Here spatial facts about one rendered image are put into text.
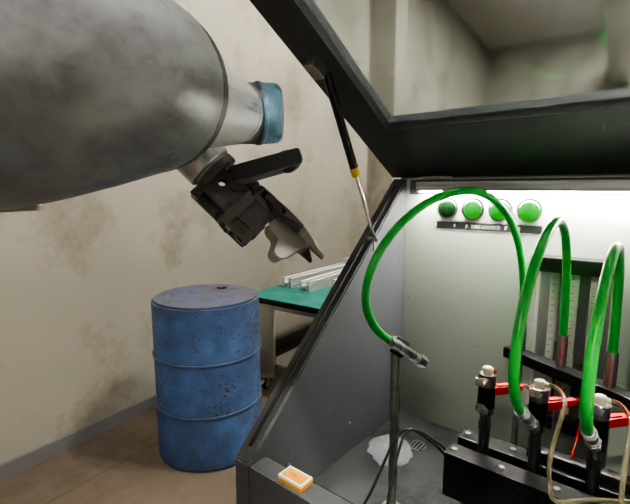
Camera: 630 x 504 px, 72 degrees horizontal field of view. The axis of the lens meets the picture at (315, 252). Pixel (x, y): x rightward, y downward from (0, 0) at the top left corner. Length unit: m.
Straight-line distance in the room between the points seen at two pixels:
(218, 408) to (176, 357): 0.33
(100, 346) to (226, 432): 0.94
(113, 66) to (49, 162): 0.04
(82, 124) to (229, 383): 2.18
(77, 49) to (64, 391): 2.71
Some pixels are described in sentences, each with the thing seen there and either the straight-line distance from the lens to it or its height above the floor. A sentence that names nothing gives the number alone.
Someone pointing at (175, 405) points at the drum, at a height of 0.36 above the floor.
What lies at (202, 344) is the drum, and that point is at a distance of 2.23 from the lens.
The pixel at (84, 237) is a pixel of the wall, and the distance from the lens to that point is 2.73.
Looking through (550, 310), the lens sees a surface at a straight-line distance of 1.04.
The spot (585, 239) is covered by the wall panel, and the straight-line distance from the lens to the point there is 1.02.
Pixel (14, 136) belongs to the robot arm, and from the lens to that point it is 0.19.
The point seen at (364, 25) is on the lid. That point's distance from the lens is 0.82.
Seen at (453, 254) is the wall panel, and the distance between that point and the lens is 1.09.
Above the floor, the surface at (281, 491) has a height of 0.94.
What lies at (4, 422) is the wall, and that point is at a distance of 2.78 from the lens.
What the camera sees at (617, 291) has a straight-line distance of 0.84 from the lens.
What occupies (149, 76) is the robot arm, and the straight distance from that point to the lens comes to 0.20.
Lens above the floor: 1.43
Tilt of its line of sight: 8 degrees down
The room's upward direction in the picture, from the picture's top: straight up
